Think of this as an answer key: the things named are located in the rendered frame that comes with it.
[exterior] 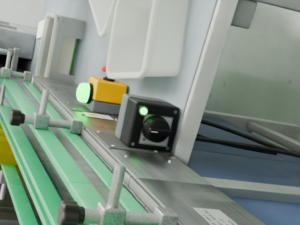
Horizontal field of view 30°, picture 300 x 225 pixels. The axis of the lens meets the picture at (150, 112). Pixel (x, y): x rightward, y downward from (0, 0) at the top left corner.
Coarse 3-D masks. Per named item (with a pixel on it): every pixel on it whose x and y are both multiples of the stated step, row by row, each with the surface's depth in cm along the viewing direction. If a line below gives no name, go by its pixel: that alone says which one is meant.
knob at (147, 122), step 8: (152, 120) 92; (160, 120) 92; (144, 128) 92; (152, 128) 90; (160, 128) 92; (168, 128) 93; (144, 136) 93; (152, 136) 92; (160, 136) 92; (168, 136) 92
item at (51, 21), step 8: (48, 16) 174; (56, 16) 163; (48, 24) 177; (56, 24) 162; (48, 32) 178; (56, 32) 164; (48, 40) 178; (40, 48) 178; (48, 48) 179; (40, 56) 179; (48, 56) 164; (40, 64) 179; (48, 64) 164; (40, 72) 180; (48, 72) 164
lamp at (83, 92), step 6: (84, 84) 120; (90, 84) 121; (78, 90) 121; (84, 90) 120; (90, 90) 120; (78, 96) 121; (84, 96) 120; (90, 96) 120; (84, 102) 121; (90, 102) 121
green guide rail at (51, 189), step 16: (0, 112) 149; (16, 128) 131; (16, 144) 118; (32, 144) 121; (32, 160) 108; (48, 160) 111; (32, 176) 98; (48, 176) 100; (48, 192) 91; (64, 192) 94; (48, 208) 84
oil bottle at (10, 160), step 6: (0, 138) 133; (6, 138) 135; (0, 144) 131; (6, 144) 132; (0, 150) 132; (6, 150) 132; (0, 156) 132; (6, 156) 132; (12, 156) 133; (0, 162) 132; (6, 162) 133; (12, 162) 133
